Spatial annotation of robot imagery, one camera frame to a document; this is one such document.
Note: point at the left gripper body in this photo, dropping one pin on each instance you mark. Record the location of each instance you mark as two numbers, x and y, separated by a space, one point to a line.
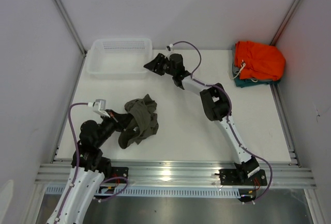
113 122

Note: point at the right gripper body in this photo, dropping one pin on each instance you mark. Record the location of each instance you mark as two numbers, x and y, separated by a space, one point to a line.
164 66

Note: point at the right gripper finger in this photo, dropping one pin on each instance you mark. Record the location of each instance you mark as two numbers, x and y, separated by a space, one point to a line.
159 59
150 66

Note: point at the olive green shorts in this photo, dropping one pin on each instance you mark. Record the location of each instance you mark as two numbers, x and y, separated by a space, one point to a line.
144 123

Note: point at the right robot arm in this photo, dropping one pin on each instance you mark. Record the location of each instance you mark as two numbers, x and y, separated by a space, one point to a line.
217 107

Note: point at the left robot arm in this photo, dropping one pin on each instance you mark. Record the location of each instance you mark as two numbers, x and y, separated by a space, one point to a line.
89 168

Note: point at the grey folded shorts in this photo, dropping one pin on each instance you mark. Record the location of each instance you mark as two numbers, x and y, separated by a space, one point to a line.
235 69

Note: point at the teal folded shorts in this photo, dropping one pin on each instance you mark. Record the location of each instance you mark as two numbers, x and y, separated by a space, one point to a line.
248 83

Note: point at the orange folded shorts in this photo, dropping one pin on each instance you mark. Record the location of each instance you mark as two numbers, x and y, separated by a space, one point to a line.
258 61

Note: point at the white plastic basket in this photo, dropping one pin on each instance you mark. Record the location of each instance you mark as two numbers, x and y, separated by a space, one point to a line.
119 58

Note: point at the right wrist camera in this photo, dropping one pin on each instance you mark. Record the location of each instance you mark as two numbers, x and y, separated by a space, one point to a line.
170 50

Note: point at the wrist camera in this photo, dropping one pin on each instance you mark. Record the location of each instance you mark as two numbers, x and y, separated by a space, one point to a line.
99 107
170 50

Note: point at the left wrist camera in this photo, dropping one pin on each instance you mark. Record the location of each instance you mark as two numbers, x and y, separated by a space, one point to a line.
99 107

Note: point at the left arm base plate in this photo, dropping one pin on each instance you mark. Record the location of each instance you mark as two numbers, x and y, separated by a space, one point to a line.
119 173

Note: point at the white slotted cable duct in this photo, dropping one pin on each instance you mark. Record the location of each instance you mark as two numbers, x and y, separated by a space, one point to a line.
138 191

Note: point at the aluminium frame rail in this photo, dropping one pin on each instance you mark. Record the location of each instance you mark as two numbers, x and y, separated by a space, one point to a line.
181 174

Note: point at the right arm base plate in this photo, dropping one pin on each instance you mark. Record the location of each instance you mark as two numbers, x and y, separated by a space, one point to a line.
232 177

